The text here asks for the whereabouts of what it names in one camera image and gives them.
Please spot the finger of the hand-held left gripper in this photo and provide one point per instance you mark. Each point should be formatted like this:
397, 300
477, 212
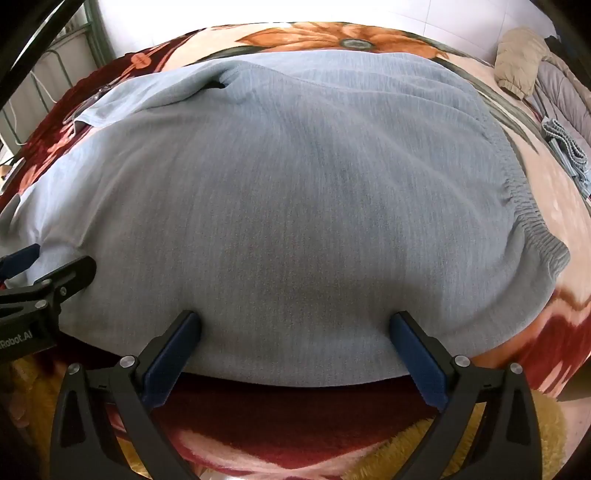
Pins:
21, 261
64, 277

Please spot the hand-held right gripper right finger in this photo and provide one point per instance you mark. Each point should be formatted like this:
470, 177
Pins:
422, 364

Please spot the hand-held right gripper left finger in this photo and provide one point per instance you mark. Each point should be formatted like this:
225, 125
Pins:
171, 360

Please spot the grey pants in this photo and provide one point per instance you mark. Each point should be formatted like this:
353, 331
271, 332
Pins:
295, 207

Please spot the yellow plush cloth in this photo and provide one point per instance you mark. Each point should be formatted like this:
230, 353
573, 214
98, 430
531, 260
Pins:
553, 429

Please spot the floral plush blanket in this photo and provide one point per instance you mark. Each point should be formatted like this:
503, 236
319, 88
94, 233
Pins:
554, 217

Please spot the black metal bar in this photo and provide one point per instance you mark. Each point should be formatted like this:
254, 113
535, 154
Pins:
37, 41

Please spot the folded light blue cloth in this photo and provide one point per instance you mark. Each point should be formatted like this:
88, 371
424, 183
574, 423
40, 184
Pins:
565, 147

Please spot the beige puffer jacket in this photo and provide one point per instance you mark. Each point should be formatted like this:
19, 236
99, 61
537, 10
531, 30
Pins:
519, 60

